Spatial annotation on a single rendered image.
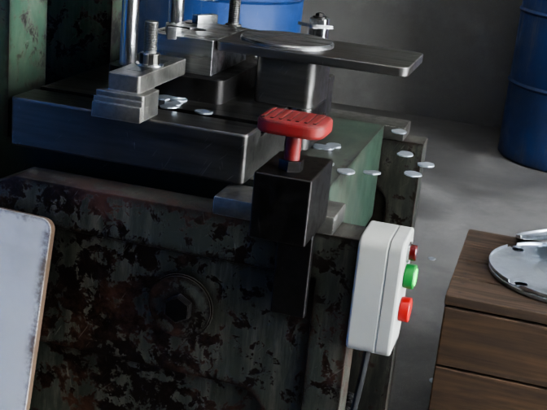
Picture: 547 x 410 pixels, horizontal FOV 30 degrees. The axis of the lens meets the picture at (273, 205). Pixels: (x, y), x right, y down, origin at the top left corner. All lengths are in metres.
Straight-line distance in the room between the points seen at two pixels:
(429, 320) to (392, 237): 1.41
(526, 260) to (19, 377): 1.02
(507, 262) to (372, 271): 0.81
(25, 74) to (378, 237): 0.51
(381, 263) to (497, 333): 0.67
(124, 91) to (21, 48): 0.19
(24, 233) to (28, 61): 0.24
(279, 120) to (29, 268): 0.38
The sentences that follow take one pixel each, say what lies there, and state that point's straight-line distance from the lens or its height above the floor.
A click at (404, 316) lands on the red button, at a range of 1.15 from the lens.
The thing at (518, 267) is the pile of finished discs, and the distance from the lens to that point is 1.89.
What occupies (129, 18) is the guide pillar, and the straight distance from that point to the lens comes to 1.33.
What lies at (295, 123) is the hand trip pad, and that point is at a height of 0.76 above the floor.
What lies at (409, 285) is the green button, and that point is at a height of 0.57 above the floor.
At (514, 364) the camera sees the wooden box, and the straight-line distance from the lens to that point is 1.77.
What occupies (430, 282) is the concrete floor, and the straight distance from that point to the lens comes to 2.75.
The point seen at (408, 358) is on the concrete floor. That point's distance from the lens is 2.30.
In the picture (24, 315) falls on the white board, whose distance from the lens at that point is 1.24.
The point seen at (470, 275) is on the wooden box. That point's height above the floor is 0.35.
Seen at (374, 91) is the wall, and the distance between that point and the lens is 4.75.
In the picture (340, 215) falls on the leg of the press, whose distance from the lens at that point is 1.14.
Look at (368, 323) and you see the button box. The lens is 1.13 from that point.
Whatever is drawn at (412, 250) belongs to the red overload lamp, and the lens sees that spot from 1.13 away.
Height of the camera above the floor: 0.99
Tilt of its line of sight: 18 degrees down
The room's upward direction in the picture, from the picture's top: 6 degrees clockwise
